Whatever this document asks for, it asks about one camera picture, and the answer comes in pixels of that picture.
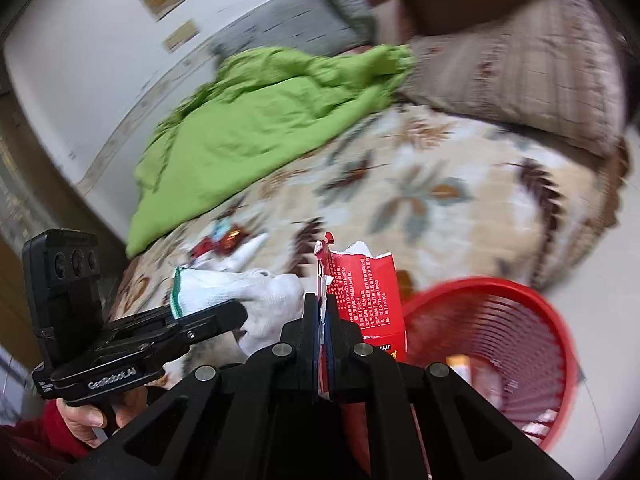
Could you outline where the person's left forearm red sleeve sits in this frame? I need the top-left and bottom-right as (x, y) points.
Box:
(0, 400), (93, 480)

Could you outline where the orange white packet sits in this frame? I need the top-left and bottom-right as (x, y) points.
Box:
(446, 354), (502, 407)

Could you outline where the brown patterned pillow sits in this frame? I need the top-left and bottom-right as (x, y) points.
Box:
(395, 0), (629, 159)

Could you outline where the green quilt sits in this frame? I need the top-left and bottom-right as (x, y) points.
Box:
(125, 44), (417, 259)

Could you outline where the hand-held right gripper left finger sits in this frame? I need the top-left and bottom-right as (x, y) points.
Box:
(60, 292), (323, 480)

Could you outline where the white knit glove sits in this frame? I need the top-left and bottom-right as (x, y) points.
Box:
(170, 232), (307, 357)

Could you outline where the grey pillow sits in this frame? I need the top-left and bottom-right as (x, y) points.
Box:
(209, 0), (379, 69)

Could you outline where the red white wrapper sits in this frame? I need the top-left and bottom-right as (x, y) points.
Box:
(519, 409), (560, 442)

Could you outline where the person's left hand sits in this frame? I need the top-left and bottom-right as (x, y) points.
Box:
(56, 389), (149, 449)

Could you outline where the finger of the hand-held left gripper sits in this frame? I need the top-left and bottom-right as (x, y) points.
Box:
(170, 299), (249, 348)

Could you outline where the red plastic mesh basket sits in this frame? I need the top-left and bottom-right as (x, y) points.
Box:
(345, 276), (579, 453)

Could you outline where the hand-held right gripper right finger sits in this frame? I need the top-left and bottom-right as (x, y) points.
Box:
(322, 310), (576, 480)

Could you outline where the brown wooden headboard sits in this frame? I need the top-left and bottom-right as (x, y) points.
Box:
(362, 0), (592, 45)

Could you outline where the wooden door with glass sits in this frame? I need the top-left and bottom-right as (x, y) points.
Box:
(0, 125), (127, 361)

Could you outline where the red paper carton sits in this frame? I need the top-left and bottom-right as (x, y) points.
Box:
(312, 232), (409, 363)

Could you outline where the small wall poster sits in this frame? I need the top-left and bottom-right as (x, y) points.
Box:
(162, 18), (202, 54)

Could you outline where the leaf print blanket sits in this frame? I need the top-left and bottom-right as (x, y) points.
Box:
(112, 101), (622, 361)

